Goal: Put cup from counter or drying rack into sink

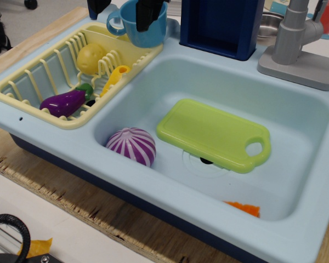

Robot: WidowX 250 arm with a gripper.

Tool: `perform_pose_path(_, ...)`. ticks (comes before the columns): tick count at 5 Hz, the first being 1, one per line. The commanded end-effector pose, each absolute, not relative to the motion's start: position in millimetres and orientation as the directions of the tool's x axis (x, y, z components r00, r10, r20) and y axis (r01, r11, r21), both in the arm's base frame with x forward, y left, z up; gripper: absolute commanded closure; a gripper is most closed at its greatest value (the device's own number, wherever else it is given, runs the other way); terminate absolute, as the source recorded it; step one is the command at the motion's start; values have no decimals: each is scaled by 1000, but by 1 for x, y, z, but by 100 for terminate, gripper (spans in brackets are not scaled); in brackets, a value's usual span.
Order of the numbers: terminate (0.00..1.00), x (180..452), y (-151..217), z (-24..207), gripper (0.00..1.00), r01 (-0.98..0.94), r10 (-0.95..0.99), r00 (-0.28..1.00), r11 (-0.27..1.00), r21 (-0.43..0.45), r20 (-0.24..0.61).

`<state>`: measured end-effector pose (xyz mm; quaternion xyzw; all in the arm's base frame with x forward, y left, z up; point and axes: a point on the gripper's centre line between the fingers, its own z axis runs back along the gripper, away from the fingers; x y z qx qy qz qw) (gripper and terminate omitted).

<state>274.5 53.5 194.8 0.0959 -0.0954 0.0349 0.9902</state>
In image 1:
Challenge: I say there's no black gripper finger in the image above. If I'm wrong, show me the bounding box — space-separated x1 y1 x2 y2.
87 0 111 20
135 0 163 32

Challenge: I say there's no blue plastic toy cup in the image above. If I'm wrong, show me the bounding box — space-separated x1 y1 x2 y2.
106 1 167 48

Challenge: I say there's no cream plastic drying rack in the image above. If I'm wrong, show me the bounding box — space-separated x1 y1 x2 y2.
0 22 163 129

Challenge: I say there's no light blue toy sink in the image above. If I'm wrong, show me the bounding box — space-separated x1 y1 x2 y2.
0 19 329 262

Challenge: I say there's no red plastic cup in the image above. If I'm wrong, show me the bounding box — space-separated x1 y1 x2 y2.
320 1 329 34

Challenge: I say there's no yellow toy potato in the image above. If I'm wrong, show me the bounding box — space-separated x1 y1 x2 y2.
77 43 106 75

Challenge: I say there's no dark blue water box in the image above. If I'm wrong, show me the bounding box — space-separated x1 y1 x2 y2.
180 0 264 61

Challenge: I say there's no purple toy eggplant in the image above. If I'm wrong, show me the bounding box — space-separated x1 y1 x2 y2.
39 83 94 117

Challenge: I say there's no metal bowl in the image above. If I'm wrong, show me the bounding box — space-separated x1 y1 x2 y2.
258 12 284 39

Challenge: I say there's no purple striped toy onion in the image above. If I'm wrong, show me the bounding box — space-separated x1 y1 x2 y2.
105 128 156 167

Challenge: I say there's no green plastic cutting board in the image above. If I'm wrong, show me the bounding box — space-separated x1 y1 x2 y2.
156 99 271 174

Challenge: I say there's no grey toy faucet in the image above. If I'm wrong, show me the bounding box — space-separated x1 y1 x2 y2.
257 1 329 91

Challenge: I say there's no orange toy carrot piece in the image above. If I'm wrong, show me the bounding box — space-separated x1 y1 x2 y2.
224 201 260 218

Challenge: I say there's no orange tape piece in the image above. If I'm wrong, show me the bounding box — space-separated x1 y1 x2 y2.
26 238 53 258

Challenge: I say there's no yellow toy knife handle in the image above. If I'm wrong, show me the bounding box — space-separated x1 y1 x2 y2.
100 65 131 98

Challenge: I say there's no black cable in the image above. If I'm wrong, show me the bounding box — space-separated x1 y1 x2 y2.
0 214 31 261

